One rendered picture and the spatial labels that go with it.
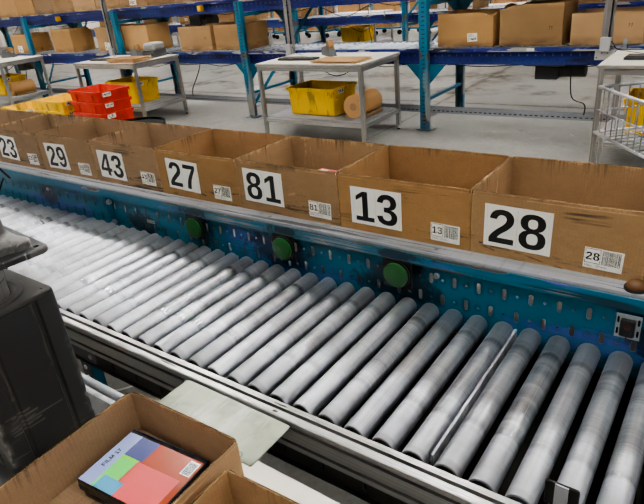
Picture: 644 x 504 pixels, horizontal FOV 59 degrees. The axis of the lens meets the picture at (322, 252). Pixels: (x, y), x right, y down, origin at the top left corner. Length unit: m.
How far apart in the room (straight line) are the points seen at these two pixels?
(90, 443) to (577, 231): 1.09
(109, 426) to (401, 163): 1.14
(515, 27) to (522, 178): 4.21
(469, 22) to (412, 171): 4.25
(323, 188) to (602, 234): 0.74
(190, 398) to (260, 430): 0.20
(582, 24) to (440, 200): 4.33
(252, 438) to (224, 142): 1.38
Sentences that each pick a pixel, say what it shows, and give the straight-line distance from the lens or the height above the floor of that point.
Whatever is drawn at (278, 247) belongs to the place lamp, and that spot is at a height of 0.82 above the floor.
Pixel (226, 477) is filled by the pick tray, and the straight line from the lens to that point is 1.00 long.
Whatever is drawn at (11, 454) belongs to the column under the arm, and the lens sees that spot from 1.26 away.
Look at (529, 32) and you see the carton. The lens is 5.81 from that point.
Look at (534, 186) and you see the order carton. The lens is 1.70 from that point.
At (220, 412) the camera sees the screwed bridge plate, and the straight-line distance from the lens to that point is 1.25.
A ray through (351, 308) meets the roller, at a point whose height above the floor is 0.74.
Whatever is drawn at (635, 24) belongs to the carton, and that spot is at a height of 0.95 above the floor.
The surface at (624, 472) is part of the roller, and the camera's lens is 1.15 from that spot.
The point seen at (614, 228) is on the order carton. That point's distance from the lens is 1.37.
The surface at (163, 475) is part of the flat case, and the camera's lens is 1.10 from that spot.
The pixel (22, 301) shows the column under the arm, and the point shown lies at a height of 1.08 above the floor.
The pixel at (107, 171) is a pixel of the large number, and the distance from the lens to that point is 2.42.
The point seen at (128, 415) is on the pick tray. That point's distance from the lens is 1.23.
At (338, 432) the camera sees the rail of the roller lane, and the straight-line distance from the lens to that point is 1.17.
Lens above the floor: 1.55
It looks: 26 degrees down
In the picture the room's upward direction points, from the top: 6 degrees counter-clockwise
